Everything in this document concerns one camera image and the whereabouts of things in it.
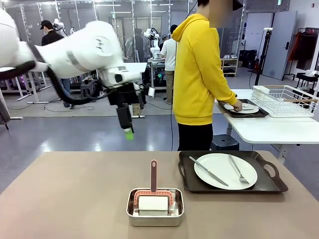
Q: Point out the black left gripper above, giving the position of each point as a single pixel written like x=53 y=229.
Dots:
x=127 y=95

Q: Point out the silver cutlery piece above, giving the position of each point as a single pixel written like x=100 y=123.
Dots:
x=247 y=109

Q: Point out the white dinner plate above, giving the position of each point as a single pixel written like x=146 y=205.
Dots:
x=252 y=107

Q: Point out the person's right forearm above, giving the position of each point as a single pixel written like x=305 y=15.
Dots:
x=225 y=89

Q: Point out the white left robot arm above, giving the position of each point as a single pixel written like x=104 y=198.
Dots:
x=82 y=49

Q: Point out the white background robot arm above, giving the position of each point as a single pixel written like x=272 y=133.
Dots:
x=150 y=37

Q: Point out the person's right hand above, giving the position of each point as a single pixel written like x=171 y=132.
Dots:
x=238 y=105

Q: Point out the grey plastic stool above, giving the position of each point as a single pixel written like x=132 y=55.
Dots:
x=87 y=89

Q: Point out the person in white shirt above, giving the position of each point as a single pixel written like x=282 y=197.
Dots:
x=169 y=54

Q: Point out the person in yellow hoodie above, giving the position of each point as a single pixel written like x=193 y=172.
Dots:
x=194 y=74

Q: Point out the silver table knife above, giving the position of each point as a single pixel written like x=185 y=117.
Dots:
x=207 y=170

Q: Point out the dark blue plastic stool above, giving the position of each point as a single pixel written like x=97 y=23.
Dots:
x=224 y=142

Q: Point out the large white plate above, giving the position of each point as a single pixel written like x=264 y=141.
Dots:
x=219 y=166

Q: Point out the white workbench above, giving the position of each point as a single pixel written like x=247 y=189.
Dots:
x=25 y=87

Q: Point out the rectangular metal container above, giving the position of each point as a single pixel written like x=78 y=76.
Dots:
x=154 y=221

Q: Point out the man in black shirt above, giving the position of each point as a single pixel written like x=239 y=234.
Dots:
x=49 y=37

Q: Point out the wooden shoe rack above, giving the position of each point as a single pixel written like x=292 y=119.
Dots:
x=229 y=66

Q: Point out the silver fork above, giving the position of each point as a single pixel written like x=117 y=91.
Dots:
x=236 y=168

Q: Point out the grey hanging cloth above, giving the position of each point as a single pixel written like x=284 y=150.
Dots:
x=3 y=112

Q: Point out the dark flat serving tray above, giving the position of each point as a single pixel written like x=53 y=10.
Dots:
x=260 y=114

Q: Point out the black suitcases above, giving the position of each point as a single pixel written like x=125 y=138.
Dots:
x=248 y=58

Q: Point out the white side table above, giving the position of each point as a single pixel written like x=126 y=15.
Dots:
x=269 y=129

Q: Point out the black tripod stand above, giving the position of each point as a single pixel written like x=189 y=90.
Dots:
x=264 y=54

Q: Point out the red jacket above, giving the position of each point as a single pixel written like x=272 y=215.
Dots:
x=295 y=47

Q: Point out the black utility cart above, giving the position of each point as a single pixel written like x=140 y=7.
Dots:
x=307 y=79

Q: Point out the black hanging coat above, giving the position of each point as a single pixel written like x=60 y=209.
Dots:
x=307 y=52

